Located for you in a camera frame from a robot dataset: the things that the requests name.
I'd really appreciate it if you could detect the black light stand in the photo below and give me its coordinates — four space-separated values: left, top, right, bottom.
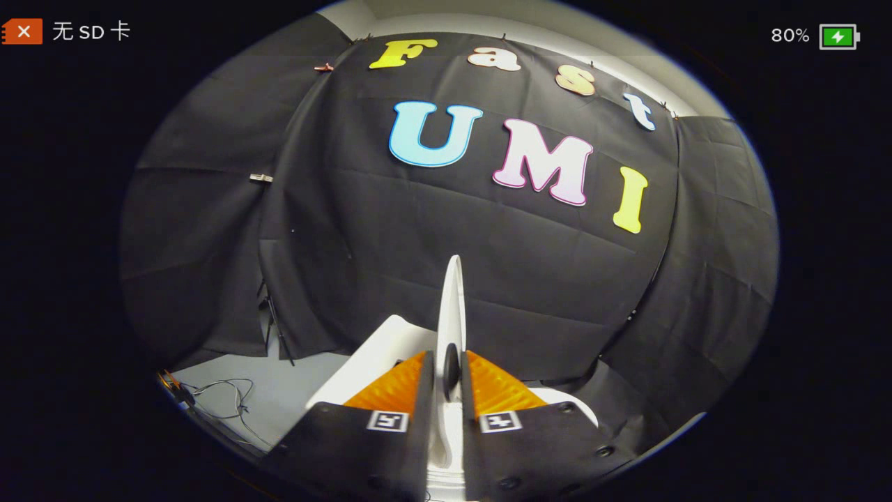
258 279 297 367

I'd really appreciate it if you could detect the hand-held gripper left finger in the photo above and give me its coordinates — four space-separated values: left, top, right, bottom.
268 350 436 502

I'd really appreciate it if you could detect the white toilet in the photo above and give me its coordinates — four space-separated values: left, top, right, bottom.
307 315 600 502

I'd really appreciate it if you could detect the thin black cable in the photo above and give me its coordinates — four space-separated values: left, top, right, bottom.
192 379 276 450

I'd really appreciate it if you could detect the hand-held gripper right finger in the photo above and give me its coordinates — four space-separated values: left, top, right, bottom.
460 350 638 502

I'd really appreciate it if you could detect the orange black object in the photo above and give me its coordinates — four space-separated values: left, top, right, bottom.
159 370 196 409

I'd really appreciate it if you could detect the black backdrop cloth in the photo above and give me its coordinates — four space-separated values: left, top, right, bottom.
120 14 778 454

